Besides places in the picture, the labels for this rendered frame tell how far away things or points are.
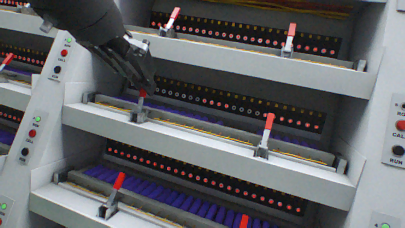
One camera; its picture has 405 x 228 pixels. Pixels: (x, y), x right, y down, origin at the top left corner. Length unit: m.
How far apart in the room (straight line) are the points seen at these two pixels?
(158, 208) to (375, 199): 0.40
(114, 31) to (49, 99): 0.33
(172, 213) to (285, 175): 0.25
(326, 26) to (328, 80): 0.31
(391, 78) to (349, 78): 0.07
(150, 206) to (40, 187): 0.25
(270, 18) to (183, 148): 0.48
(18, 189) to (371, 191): 0.69
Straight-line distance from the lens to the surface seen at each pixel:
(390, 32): 0.56
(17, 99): 0.73
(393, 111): 0.50
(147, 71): 0.42
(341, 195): 0.47
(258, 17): 0.77
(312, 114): 0.62
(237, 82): 0.68
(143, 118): 0.53
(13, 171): 0.68
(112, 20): 0.35
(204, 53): 0.51
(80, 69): 0.63
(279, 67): 0.48
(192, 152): 0.46
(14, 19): 0.85
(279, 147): 0.51
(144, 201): 0.56
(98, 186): 0.61
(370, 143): 0.48
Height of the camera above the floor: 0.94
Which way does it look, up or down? 8 degrees up
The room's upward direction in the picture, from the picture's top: 16 degrees clockwise
